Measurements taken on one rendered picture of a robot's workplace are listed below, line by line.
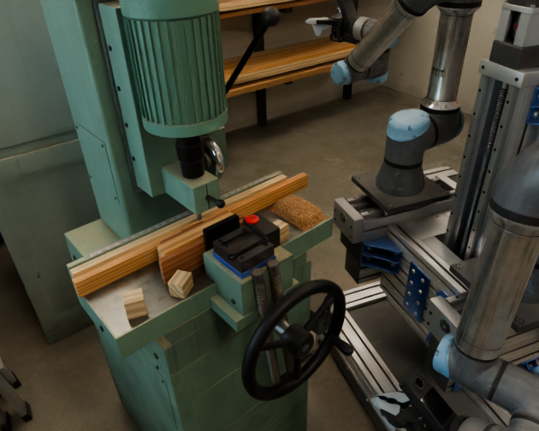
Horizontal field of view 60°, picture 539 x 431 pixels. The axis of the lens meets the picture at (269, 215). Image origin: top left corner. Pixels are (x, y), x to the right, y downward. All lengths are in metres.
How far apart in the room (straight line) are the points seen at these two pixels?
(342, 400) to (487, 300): 1.18
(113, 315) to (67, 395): 1.13
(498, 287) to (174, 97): 0.64
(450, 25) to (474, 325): 0.87
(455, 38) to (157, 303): 1.04
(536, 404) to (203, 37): 0.82
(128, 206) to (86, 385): 1.04
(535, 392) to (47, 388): 1.76
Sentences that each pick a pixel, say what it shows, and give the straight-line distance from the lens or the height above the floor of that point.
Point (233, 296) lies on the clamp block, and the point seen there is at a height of 0.91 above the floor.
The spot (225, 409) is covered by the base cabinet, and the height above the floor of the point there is 0.47.
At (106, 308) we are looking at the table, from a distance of 1.01.
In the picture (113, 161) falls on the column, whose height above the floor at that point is 1.08.
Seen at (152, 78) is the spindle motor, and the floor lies 1.31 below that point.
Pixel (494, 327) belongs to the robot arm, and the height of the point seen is 1.00.
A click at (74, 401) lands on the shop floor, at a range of 2.07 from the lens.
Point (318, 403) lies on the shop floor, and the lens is 1.90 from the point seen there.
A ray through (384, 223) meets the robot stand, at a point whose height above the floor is 0.73.
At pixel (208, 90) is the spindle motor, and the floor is 1.28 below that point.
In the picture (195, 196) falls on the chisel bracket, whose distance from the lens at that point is 1.02.
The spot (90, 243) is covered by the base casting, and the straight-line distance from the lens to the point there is 1.39.
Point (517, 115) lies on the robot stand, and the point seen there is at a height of 1.15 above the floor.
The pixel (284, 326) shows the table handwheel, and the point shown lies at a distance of 1.01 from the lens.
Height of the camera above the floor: 1.57
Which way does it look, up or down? 34 degrees down
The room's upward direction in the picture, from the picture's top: 2 degrees counter-clockwise
